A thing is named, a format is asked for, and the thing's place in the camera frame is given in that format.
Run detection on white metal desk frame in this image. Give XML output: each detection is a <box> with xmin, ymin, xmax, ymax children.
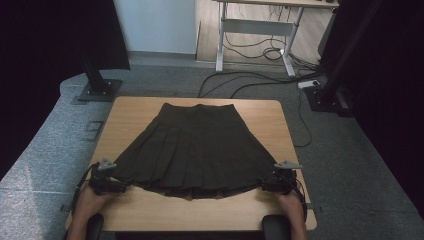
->
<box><xmin>212</xmin><ymin>0</ymin><xmax>340</xmax><ymax>78</ymax></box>

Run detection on black chair armrest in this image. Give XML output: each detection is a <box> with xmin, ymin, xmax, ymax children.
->
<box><xmin>85</xmin><ymin>213</ymin><xmax>105</xmax><ymax>240</ymax></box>
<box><xmin>261</xmin><ymin>214</ymin><xmax>293</xmax><ymax>240</ymax></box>

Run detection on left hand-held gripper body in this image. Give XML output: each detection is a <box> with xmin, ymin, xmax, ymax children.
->
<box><xmin>87</xmin><ymin>157</ymin><xmax>118</xmax><ymax>197</ymax></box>

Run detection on black stand base left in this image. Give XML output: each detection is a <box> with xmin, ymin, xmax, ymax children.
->
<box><xmin>77</xmin><ymin>58</ymin><xmax>124</xmax><ymax>103</ymax></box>

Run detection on thin black floor cable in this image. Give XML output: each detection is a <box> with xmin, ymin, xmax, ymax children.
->
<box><xmin>294</xmin><ymin>89</ymin><xmax>314</xmax><ymax>148</ymax></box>

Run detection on long black floor cables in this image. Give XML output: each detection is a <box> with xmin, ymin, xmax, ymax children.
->
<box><xmin>197</xmin><ymin>70</ymin><xmax>321</xmax><ymax>100</ymax></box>

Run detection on dark pleated skirt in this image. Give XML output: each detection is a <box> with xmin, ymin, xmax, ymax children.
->
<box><xmin>111</xmin><ymin>102</ymin><xmax>279</xmax><ymax>201</ymax></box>

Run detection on person's left hand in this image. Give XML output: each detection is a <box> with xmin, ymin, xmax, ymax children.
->
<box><xmin>73</xmin><ymin>184</ymin><xmax>113</xmax><ymax>219</ymax></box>

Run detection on person's right hand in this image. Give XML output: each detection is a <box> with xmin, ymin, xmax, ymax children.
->
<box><xmin>277</xmin><ymin>190</ymin><xmax>306</xmax><ymax>219</ymax></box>

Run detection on black metal stand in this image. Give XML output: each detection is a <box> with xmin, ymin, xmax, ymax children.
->
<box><xmin>303</xmin><ymin>0</ymin><xmax>384</xmax><ymax>116</ymax></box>

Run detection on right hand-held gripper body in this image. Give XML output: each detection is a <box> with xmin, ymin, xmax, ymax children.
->
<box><xmin>269</xmin><ymin>160</ymin><xmax>303</xmax><ymax>196</ymax></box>

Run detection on white power strip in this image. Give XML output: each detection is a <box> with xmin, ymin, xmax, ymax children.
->
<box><xmin>297</xmin><ymin>79</ymin><xmax>321</xmax><ymax>90</ymax></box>

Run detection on black floor cable bundle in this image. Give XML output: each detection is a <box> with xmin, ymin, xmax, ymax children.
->
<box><xmin>222</xmin><ymin>31</ymin><xmax>319</xmax><ymax>69</ymax></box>

